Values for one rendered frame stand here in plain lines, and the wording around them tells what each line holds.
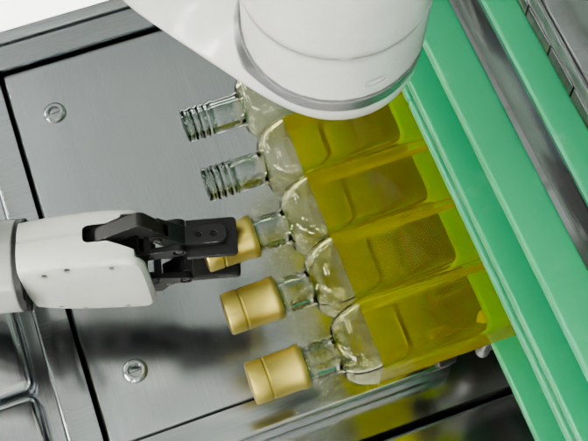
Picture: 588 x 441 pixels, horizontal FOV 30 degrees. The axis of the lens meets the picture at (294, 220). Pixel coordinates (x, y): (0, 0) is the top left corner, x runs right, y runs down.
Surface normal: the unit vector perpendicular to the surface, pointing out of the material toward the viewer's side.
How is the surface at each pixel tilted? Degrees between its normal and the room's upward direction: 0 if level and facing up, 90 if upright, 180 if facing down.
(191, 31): 59
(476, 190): 90
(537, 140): 90
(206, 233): 90
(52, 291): 72
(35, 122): 90
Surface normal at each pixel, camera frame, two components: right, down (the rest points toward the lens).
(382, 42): 0.38, 0.86
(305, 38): -0.25, 0.90
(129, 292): 0.07, 0.91
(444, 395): 0.00, -0.42
